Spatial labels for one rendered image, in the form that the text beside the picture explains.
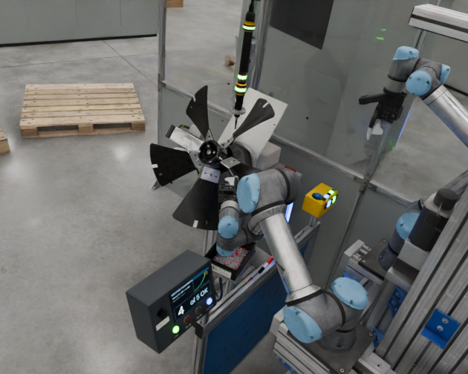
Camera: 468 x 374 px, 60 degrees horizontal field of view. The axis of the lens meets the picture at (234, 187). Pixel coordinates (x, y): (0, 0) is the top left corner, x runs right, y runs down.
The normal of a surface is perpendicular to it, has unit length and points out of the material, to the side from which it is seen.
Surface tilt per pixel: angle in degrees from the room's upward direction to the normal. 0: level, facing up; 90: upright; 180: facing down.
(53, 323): 1
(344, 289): 7
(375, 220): 90
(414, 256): 90
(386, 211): 90
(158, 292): 15
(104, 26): 90
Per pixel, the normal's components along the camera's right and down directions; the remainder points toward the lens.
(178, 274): -0.08, -0.89
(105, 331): 0.12, -0.80
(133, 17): 0.56, 0.54
